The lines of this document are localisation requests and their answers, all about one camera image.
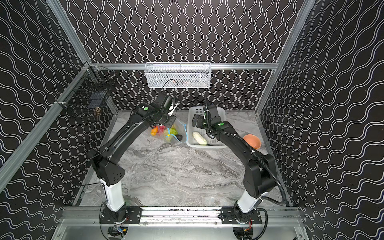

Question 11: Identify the red apple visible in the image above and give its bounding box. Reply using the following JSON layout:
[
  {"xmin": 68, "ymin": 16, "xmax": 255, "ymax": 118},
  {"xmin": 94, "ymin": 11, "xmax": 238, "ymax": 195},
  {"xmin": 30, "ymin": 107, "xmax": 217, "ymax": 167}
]
[{"xmin": 158, "ymin": 125, "xmax": 166, "ymax": 135}]

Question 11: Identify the clear zip top bag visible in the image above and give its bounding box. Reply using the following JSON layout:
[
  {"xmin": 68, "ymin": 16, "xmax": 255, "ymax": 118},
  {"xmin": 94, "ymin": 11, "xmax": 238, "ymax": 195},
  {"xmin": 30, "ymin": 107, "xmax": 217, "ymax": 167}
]
[{"xmin": 151, "ymin": 119, "xmax": 188, "ymax": 145}]

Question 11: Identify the red yellow mango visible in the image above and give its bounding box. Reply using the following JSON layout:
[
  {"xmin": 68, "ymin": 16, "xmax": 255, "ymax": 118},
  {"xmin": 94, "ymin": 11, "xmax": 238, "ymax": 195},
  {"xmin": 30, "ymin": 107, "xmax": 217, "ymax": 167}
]
[{"xmin": 151, "ymin": 126, "xmax": 159, "ymax": 136}]

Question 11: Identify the green cabbage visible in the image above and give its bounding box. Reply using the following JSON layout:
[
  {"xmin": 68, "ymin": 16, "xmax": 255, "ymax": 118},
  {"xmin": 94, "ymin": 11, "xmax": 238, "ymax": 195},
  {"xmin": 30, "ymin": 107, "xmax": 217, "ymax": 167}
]
[{"xmin": 163, "ymin": 128, "xmax": 178, "ymax": 142}]

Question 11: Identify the black avocado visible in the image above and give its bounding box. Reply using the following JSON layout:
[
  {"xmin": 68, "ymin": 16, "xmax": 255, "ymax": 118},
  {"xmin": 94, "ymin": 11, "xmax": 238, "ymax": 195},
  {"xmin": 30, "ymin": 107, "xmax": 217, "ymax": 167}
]
[{"xmin": 175, "ymin": 135, "xmax": 183, "ymax": 142}]

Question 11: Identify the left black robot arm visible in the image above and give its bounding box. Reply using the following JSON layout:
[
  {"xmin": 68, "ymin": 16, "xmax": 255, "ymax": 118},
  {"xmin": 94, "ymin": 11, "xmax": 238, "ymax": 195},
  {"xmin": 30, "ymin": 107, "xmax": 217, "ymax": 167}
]
[{"xmin": 90, "ymin": 91, "xmax": 179, "ymax": 214}]

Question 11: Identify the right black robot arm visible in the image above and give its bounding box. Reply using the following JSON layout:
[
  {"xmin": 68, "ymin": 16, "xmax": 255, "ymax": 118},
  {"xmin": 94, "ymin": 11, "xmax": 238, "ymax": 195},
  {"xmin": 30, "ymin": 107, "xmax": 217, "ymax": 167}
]
[{"xmin": 191, "ymin": 104, "xmax": 289, "ymax": 215}]

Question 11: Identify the white daikon radish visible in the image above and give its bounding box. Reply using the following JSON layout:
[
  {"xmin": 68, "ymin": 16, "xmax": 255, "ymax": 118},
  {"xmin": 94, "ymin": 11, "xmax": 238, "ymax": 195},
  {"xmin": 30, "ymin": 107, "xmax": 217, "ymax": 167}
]
[{"xmin": 193, "ymin": 132, "xmax": 208, "ymax": 146}]

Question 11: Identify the orange ceramic bowl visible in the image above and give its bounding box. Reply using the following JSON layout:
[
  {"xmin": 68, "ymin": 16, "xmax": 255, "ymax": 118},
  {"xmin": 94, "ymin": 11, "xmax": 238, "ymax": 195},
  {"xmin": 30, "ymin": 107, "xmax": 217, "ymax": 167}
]
[{"xmin": 243, "ymin": 134, "xmax": 262, "ymax": 150}]

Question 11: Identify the white mesh wall basket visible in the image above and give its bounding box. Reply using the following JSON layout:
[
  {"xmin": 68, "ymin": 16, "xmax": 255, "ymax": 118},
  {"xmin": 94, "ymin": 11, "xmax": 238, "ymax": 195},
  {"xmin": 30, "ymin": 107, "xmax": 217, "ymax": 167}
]
[{"xmin": 145, "ymin": 62, "xmax": 212, "ymax": 89}]

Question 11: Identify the aluminium front rail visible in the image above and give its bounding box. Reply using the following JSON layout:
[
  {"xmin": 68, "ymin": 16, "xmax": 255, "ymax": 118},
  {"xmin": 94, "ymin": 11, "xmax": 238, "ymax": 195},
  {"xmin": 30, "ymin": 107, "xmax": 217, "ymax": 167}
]
[{"xmin": 60, "ymin": 207, "xmax": 302, "ymax": 228}]

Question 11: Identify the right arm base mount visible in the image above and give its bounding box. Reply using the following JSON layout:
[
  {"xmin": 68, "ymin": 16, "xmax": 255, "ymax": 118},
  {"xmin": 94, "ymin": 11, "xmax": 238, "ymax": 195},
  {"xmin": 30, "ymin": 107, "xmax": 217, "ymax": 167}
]
[{"xmin": 218, "ymin": 207, "xmax": 262, "ymax": 225}]

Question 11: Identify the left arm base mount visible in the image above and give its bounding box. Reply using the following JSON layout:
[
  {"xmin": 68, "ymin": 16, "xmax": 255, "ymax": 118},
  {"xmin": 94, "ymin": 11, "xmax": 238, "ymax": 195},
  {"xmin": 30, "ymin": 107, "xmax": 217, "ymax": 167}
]
[{"xmin": 100, "ymin": 206, "xmax": 143, "ymax": 224}]

